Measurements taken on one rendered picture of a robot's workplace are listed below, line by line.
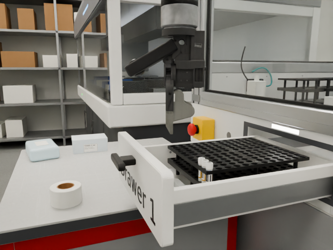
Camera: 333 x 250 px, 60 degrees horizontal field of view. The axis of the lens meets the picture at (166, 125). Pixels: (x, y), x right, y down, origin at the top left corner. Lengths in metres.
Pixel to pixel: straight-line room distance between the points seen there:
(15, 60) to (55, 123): 1.09
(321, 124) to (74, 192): 0.53
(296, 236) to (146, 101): 0.89
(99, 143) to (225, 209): 0.72
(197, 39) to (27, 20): 3.83
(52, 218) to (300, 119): 0.55
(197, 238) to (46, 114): 4.15
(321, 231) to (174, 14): 0.50
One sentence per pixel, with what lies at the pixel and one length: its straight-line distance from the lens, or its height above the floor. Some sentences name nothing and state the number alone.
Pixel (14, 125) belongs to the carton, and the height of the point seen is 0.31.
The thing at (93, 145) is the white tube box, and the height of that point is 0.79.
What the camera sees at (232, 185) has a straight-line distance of 0.47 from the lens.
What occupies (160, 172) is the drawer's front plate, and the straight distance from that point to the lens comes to 0.39.
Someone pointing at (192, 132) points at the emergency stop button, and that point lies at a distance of 0.91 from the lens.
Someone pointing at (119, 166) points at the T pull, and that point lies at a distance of 0.48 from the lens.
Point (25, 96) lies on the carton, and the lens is 4.30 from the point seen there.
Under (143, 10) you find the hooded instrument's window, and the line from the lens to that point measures 1.39.
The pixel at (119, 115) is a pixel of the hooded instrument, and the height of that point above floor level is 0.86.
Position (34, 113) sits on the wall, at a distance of 4.78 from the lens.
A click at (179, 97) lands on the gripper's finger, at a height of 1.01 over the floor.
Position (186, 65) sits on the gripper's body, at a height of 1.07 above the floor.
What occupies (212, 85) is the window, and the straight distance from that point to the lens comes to 0.96.
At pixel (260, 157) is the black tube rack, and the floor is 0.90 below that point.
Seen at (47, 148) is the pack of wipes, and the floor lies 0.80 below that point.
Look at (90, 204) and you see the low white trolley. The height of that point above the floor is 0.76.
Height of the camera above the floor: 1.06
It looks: 11 degrees down
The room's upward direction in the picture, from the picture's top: straight up
